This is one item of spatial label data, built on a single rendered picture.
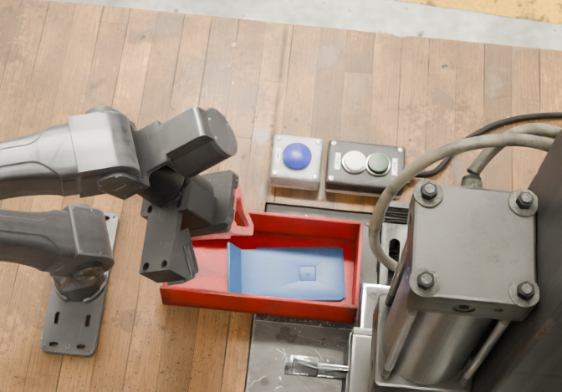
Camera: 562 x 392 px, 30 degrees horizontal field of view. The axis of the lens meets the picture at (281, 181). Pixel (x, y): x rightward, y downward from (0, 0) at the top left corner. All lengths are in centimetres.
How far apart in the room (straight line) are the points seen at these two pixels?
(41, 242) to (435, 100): 62
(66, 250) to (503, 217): 61
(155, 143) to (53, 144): 11
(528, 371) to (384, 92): 77
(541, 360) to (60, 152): 52
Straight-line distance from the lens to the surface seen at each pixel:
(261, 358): 136
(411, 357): 91
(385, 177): 143
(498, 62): 159
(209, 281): 139
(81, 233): 126
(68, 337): 137
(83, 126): 109
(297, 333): 137
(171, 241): 115
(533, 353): 79
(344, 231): 139
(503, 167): 150
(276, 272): 139
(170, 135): 110
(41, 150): 108
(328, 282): 138
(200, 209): 117
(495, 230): 77
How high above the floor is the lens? 220
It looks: 64 degrees down
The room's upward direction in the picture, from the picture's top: 4 degrees clockwise
